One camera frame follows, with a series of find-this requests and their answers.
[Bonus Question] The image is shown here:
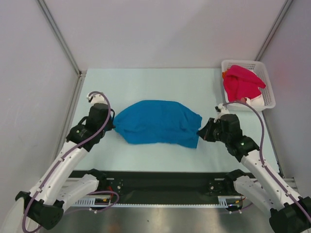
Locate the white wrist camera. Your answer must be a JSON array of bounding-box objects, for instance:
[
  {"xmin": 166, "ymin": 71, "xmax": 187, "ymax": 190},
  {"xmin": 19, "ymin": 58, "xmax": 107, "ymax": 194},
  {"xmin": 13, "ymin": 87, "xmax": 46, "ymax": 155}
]
[
  {"xmin": 214, "ymin": 103, "xmax": 230, "ymax": 121},
  {"xmin": 87, "ymin": 93, "xmax": 107, "ymax": 105}
]

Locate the pink t shirt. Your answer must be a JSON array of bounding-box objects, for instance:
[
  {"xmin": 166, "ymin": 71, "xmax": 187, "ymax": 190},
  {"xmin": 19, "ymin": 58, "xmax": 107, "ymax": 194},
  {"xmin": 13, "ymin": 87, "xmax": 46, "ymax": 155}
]
[{"xmin": 223, "ymin": 65, "xmax": 266, "ymax": 101}]

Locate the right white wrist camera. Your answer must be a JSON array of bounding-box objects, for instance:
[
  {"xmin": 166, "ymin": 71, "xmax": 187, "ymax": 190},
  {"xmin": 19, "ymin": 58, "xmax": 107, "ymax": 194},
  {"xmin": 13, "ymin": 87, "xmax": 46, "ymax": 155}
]
[{"xmin": 214, "ymin": 103, "xmax": 230, "ymax": 121}]

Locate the orange t shirt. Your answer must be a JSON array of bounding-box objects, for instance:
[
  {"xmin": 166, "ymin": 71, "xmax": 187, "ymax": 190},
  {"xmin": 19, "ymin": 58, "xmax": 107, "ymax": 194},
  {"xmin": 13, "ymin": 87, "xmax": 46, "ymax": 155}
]
[{"xmin": 222, "ymin": 69, "xmax": 228, "ymax": 79}]

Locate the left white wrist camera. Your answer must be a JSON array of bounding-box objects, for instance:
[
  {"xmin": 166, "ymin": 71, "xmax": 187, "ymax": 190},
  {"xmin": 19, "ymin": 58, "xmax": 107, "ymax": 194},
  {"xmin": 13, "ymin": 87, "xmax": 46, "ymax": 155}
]
[{"xmin": 87, "ymin": 93, "xmax": 107, "ymax": 105}]

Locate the white plastic basket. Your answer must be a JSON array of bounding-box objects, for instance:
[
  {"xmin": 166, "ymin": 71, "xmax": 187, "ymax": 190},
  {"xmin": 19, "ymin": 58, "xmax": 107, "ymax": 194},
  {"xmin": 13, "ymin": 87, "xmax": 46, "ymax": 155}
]
[{"xmin": 221, "ymin": 59, "xmax": 276, "ymax": 112}]

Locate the white t shirt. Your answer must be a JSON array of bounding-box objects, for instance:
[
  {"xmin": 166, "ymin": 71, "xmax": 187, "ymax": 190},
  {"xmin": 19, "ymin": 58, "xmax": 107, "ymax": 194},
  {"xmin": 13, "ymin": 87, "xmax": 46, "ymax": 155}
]
[{"xmin": 242, "ymin": 94, "xmax": 265, "ymax": 109}]

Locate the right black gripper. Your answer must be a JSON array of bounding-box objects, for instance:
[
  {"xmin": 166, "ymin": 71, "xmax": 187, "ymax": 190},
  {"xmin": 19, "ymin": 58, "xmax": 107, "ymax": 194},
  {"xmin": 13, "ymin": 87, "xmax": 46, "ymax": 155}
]
[{"xmin": 197, "ymin": 117, "xmax": 230, "ymax": 144}]

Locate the white slotted cable duct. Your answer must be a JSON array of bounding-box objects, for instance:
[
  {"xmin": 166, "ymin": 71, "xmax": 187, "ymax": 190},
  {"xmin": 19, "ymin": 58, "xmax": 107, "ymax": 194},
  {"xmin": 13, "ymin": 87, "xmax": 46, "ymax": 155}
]
[{"xmin": 72, "ymin": 195, "xmax": 244, "ymax": 209}]

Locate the aluminium frame rail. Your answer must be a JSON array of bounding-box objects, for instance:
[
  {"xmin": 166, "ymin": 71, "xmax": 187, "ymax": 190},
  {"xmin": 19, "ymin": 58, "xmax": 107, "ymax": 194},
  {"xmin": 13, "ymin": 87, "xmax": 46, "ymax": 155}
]
[{"xmin": 60, "ymin": 177, "xmax": 297, "ymax": 198}]

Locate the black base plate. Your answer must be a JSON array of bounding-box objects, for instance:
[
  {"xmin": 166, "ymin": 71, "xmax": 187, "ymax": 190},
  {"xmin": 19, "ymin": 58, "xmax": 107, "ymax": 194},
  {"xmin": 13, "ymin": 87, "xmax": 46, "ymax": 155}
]
[{"xmin": 70, "ymin": 170, "xmax": 253, "ymax": 205}]

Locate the blue t shirt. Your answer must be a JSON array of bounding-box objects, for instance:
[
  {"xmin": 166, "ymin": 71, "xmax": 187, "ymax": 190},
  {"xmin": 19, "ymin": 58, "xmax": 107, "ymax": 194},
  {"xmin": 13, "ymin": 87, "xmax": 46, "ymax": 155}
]
[{"xmin": 114, "ymin": 100, "xmax": 202, "ymax": 149}]

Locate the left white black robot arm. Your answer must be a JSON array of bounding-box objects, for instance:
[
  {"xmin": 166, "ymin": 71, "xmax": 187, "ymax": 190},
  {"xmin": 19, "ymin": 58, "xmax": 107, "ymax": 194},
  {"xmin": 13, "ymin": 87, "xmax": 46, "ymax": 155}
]
[{"xmin": 16, "ymin": 103, "xmax": 114, "ymax": 233}]

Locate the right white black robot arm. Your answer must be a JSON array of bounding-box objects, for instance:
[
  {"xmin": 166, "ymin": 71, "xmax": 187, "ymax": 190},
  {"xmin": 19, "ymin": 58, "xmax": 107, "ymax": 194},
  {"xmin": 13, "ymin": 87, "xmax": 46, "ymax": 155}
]
[{"xmin": 197, "ymin": 114, "xmax": 311, "ymax": 233}]

